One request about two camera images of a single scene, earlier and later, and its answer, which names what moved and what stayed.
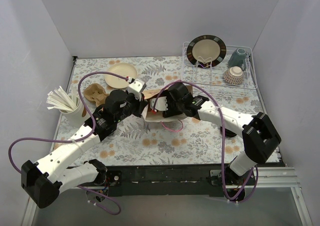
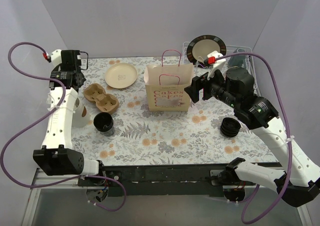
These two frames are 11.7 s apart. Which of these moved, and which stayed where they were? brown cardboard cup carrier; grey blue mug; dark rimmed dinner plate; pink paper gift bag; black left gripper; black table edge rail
Moved: black left gripper; pink paper gift bag
Stayed: brown cardboard cup carrier; dark rimmed dinner plate; black table edge rail; grey blue mug
